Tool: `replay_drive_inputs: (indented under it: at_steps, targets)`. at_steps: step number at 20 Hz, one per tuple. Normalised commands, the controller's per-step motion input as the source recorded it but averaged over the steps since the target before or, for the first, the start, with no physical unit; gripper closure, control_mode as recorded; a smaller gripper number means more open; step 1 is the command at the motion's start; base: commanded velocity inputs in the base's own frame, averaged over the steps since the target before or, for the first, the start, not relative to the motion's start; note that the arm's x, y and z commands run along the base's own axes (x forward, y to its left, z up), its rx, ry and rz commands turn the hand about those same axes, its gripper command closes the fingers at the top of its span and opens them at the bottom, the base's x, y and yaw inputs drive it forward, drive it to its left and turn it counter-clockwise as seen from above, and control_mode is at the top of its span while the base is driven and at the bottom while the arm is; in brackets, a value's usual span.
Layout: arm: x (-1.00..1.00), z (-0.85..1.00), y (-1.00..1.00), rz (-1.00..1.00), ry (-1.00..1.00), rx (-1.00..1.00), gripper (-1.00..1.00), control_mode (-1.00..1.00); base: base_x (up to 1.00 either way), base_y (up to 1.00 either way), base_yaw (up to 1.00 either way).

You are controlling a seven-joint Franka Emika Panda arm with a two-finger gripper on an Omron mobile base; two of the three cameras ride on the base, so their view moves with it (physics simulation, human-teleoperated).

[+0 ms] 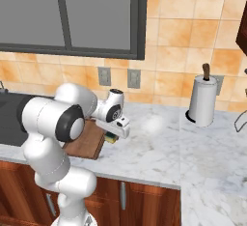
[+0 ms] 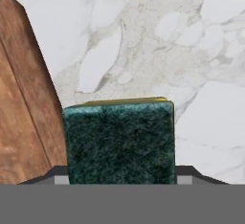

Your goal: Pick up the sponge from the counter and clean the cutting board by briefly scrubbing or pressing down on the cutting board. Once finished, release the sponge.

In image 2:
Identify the brown wooden cutting board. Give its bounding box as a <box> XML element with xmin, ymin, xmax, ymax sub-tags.
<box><xmin>0</xmin><ymin>0</ymin><xmax>69</xmax><ymax>186</ymax></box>

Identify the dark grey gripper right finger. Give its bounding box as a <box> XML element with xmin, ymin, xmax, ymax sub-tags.
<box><xmin>174</xmin><ymin>165</ymin><xmax>230</xmax><ymax>186</ymax></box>

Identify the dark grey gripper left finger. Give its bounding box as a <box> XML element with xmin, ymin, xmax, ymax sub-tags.
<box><xmin>19</xmin><ymin>165</ymin><xmax>71</xmax><ymax>186</ymax></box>

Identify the green and yellow sponge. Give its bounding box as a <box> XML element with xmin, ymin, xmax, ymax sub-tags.
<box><xmin>61</xmin><ymin>96</ymin><xmax>177</xmax><ymax>186</ymax></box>

